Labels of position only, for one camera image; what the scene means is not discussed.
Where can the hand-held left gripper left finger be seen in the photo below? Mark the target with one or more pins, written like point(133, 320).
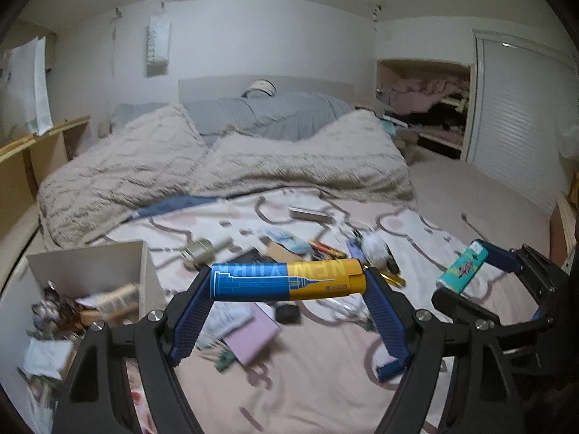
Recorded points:
point(190, 321)

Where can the pink notepad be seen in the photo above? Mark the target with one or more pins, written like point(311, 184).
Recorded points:
point(252, 340)

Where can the metal back scratcher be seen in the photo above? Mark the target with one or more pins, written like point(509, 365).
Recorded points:
point(470, 224)

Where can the wooden closet shelf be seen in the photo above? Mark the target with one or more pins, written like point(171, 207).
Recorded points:
point(445, 138)

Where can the purple lighter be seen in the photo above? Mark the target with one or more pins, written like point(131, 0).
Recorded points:
point(355, 252)

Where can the wooden shelf unit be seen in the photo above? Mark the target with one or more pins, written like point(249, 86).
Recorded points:
point(36, 167)

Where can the white shoe box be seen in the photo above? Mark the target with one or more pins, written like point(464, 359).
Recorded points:
point(86, 262)

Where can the grey patterned pouch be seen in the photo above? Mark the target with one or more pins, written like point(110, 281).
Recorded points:
point(226, 321)

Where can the gold lighter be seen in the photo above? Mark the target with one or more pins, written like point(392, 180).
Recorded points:
point(391, 280)

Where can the small metal tin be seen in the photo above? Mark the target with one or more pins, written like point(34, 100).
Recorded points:
point(199, 252)

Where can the pile of mixed trinkets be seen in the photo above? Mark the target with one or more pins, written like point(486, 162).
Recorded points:
point(81, 312)

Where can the small black square box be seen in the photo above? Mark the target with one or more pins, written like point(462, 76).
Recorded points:
point(287, 314)

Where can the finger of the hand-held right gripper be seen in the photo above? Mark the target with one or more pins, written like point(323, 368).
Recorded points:
point(497, 255)
point(457, 305)

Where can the pile of pink clothes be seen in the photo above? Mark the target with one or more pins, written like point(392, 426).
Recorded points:
point(425, 93)

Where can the beige fluffy blanket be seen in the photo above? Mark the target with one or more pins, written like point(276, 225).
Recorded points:
point(122, 167)
point(307, 162)

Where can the white hanging paper bag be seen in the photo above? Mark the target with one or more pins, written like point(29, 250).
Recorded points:
point(158, 45)

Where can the beige bed sheet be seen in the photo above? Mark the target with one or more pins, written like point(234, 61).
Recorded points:
point(475, 190)

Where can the blue and white wipe packet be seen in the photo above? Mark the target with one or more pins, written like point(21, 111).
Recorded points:
point(288, 238)

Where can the white sun visor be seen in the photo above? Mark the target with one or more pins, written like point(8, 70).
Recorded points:
point(260, 88)

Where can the grey pillow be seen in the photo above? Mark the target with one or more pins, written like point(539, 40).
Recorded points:
point(131, 116)

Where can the blue cloth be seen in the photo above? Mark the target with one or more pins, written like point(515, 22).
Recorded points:
point(167, 206)

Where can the teal printed lighter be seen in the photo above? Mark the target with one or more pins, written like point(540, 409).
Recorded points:
point(461, 271)

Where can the grey headboard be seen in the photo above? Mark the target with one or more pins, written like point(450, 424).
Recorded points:
point(212, 87)

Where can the white tote bag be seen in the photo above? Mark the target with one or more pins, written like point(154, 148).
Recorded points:
point(29, 86)

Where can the small green clothespin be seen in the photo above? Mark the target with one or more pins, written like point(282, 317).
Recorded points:
point(224, 361)

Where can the teal bedside item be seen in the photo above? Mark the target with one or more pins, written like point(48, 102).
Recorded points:
point(391, 125)

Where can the blue and yellow lighter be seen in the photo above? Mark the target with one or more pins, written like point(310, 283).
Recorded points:
point(280, 282)

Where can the white louvered door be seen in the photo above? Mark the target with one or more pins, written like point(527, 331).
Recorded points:
point(520, 117)

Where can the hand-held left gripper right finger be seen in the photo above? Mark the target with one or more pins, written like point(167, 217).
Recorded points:
point(384, 316)

